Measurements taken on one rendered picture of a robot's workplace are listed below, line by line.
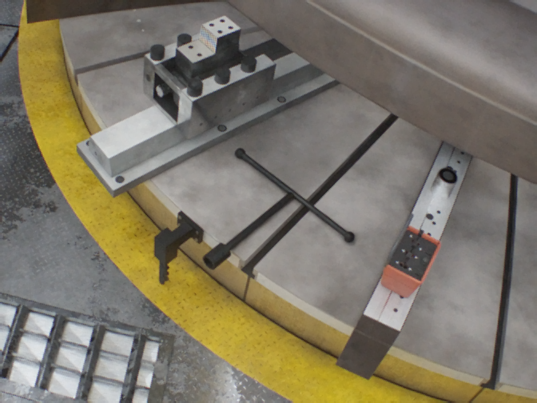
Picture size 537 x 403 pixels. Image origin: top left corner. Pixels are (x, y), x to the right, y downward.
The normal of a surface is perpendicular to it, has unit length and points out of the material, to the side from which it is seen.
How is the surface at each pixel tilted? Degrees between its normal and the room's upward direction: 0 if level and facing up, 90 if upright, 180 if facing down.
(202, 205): 0
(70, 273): 0
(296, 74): 72
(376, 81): 90
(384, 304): 0
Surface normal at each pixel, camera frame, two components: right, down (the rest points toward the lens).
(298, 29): -0.67, 0.49
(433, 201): 0.16, -0.64
